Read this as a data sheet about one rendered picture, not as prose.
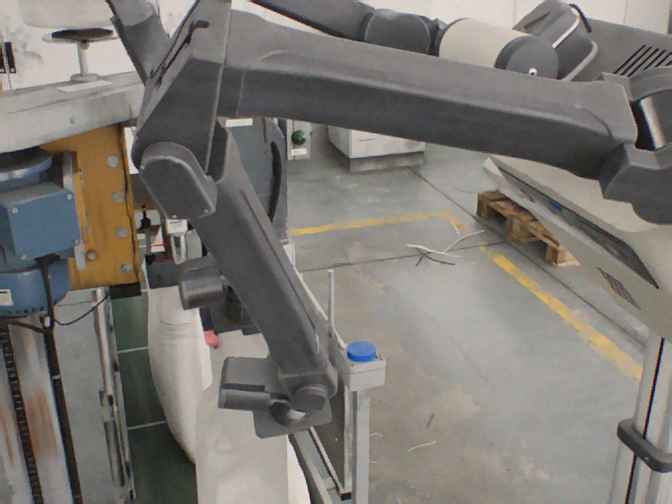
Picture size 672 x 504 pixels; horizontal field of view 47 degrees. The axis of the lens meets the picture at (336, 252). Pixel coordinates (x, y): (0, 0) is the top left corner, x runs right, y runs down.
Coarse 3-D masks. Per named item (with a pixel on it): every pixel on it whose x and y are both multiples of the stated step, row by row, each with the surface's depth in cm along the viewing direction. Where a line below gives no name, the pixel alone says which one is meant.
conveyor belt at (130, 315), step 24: (144, 240) 333; (144, 288) 291; (120, 312) 274; (144, 312) 274; (120, 336) 259; (144, 336) 259; (120, 360) 246; (144, 360) 245; (144, 384) 233; (144, 408) 222; (144, 432) 212; (168, 432) 212; (144, 456) 203; (168, 456) 203; (144, 480) 194; (168, 480) 194; (192, 480) 194
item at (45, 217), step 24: (24, 192) 116; (48, 192) 116; (72, 192) 117; (0, 216) 114; (24, 216) 112; (48, 216) 115; (72, 216) 118; (0, 240) 118; (24, 240) 114; (48, 240) 116; (72, 240) 119
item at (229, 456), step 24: (240, 336) 139; (216, 360) 133; (216, 384) 150; (216, 408) 143; (216, 432) 138; (240, 432) 128; (216, 456) 136; (240, 456) 132; (264, 456) 122; (288, 456) 134; (216, 480) 130; (240, 480) 127; (264, 480) 124; (288, 480) 112
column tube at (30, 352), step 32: (32, 320) 153; (0, 352) 153; (32, 352) 155; (0, 384) 156; (32, 384) 158; (0, 416) 159; (32, 416) 161; (0, 448) 162; (64, 448) 170; (64, 480) 169
